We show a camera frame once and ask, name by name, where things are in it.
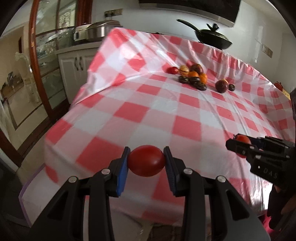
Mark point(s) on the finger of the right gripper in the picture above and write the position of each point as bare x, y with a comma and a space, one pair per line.
248, 149

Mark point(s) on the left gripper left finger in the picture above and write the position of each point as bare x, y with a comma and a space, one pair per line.
106, 183

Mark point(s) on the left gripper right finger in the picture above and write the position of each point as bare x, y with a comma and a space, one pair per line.
187, 183

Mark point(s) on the small red tomato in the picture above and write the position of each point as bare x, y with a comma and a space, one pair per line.
244, 139
172, 70

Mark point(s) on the dark small passion fruit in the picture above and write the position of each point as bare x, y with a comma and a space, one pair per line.
231, 87

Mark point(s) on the dark red apple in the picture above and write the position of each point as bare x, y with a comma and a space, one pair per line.
196, 68
221, 86

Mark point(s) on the dark purple passion fruit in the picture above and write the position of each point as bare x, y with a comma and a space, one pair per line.
183, 79
193, 80
200, 86

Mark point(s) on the person right hand gloved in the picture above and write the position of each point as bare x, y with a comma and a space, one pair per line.
281, 206

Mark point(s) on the orange tangerine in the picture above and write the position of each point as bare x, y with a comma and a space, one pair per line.
192, 74
203, 78

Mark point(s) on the red white checkered tablecloth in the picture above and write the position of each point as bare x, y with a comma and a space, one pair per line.
129, 100

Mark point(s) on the striped yellow pepino melon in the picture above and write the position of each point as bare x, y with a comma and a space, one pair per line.
184, 70

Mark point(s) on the small red tomato on table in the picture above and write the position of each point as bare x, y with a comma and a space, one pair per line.
172, 70

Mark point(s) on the black wok with lid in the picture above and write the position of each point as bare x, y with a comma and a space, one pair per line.
209, 36

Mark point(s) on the white cabinet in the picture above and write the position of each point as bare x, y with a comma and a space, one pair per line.
74, 62

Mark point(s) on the black range hood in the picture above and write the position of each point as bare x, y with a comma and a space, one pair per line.
220, 10

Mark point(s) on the silver rice cooker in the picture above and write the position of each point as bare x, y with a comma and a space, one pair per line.
94, 32

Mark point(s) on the wall power socket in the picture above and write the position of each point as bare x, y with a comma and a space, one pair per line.
112, 13

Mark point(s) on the wooden glass door frame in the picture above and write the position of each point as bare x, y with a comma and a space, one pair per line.
51, 28

